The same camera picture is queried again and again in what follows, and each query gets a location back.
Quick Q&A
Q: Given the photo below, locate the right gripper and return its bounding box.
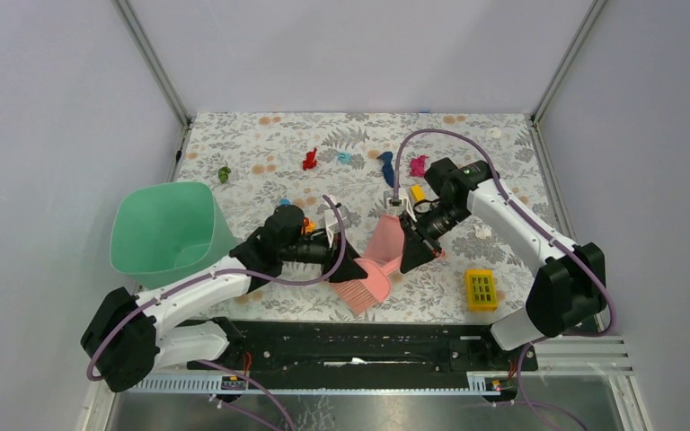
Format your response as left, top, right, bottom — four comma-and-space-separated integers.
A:
399, 200, 472, 275

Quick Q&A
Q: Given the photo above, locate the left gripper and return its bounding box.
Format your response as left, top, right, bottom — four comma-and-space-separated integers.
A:
279, 227, 368, 283

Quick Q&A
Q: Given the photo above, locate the pink brush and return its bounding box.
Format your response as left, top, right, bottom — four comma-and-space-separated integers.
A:
331, 258, 401, 314

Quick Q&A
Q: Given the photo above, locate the pink dustpan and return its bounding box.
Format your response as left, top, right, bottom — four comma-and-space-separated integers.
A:
361, 214, 447, 266

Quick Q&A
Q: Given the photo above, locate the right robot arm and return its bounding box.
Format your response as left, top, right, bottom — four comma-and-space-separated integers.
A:
399, 158, 607, 370

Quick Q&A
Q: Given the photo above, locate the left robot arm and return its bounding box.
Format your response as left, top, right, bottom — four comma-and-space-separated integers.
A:
80, 197, 366, 392

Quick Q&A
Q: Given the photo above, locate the small yellow block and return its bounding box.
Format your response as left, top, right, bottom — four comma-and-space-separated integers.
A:
408, 185, 427, 205

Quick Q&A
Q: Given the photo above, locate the toy block car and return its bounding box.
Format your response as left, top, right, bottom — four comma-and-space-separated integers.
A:
279, 198, 317, 235

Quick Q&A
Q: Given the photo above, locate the yellow grid block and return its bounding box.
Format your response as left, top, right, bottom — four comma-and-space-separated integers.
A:
464, 269, 499, 312

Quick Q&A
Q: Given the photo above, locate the red paper scrap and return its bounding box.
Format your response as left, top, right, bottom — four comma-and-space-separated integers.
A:
302, 147, 318, 171

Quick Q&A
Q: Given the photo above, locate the green paper scrap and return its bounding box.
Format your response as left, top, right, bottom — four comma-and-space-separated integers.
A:
217, 166, 232, 184

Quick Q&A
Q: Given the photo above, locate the green trash bin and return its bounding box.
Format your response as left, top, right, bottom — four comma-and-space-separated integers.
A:
110, 182, 237, 289

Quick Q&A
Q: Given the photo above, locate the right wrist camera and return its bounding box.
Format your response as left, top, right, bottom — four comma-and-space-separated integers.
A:
383, 189, 414, 218

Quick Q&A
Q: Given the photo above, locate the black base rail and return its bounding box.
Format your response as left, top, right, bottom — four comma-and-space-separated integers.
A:
215, 318, 538, 391

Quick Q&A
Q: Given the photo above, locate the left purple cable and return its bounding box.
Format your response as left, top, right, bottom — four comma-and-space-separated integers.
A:
85, 195, 348, 431

